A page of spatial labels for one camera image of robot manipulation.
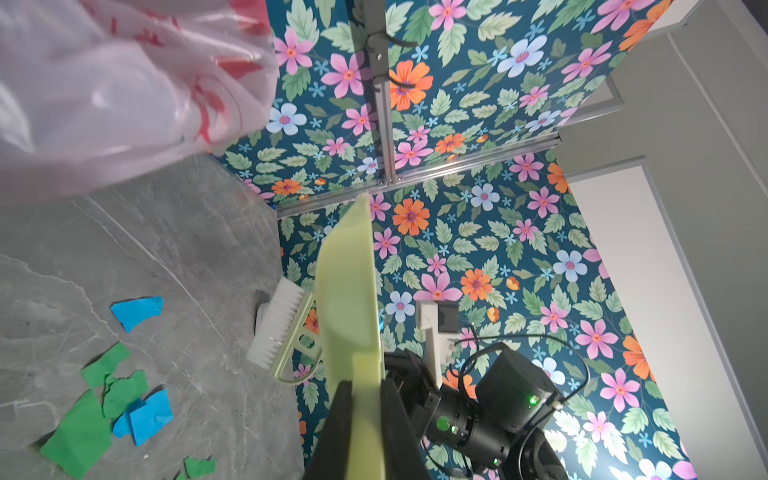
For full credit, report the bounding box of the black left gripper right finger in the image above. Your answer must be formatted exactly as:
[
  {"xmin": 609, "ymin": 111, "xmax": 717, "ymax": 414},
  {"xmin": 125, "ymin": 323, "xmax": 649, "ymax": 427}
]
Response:
[{"xmin": 380, "ymin": 379, "xmax": 431, "ymax": 480}]

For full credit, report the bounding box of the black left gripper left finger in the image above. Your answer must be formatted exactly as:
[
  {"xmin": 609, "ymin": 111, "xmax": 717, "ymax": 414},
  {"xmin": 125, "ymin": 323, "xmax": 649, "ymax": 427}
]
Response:
[{"xmin": 302, "ymin": 380, "xmax": 353, "ymax": 480}]

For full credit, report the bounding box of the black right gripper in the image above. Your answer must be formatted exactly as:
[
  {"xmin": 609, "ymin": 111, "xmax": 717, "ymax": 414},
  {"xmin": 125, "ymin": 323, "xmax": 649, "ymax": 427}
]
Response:
[{"xmin": 384, "ymin": 351, "xmax": 510, "ymax": 473}]

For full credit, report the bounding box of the light green hand brush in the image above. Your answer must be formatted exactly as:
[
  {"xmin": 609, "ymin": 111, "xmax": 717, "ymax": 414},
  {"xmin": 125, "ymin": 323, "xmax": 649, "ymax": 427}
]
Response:
[{"xmin": 246, "ymin": 277, "xmax": 322, "ymax": 386}]

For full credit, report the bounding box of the light green dustpan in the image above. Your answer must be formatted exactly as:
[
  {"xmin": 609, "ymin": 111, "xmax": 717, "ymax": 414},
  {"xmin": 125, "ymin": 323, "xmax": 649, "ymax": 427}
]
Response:
[{"xmin": 314, "ymin": 194, "xmax": 386, "ymax": 479}]

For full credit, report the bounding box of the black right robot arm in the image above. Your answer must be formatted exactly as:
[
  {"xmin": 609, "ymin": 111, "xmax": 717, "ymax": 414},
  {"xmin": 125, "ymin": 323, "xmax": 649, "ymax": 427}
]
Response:
[{"xmin": 384, "ymin": 343, "xmax": 568, "ymax": 479}]

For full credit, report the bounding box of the green scrap strip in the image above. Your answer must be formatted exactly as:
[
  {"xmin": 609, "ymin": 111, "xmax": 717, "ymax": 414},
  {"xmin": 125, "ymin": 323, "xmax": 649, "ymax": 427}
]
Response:
[{"xmin": 175, "ymin": 457, "xmax": 218, "ymax": 480}]

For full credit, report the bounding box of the white kitchen timer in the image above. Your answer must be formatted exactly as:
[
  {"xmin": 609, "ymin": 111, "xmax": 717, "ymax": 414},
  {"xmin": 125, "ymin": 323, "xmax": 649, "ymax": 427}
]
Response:
[{"xmin": 254, "ymin": 301, "xmax": 270, "ymax": 335}]

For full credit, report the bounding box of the blue crumpled paper scrap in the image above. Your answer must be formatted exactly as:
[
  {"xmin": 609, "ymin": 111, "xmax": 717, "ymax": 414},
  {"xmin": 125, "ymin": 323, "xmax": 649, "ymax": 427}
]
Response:
[{"xmin": 112, "ymin": 390, "xmax": 174, "ymax": 447}]

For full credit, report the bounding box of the green paper scrap right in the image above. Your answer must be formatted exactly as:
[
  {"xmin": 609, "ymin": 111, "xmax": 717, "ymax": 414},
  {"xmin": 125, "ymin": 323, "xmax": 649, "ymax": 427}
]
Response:
[{"xmin": 40, "ymin": 343, "xmax": 149, "ymax": 479}]

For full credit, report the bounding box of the blue paper scrap top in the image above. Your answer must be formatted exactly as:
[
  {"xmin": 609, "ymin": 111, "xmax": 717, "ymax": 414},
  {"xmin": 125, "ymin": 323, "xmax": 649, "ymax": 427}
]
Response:
[{"xmin": 110, "ymin": 296, "xmax": 164, "ymax": 333}]

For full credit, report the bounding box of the pink plastic bin liner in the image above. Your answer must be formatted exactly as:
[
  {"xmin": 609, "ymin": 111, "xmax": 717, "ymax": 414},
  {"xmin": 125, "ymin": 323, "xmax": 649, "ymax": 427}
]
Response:
[{"xmin": 1, "ymin": 1, "xmax": 279, "ymax": 205}]

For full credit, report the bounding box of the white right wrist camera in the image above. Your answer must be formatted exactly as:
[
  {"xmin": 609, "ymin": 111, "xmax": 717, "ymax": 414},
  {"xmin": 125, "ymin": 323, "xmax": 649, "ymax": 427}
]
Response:
[{"xmin": 416, "ymin": 301, "xmax": 459, "ymax": 388}]

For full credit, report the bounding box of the black wall hook rail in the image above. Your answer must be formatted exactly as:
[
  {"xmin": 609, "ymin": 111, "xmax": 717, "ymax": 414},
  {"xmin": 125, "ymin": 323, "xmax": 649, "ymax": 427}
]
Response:
[{"xmin": 362, "ymin": 0, "xmax": 418, "ymax": 90}]

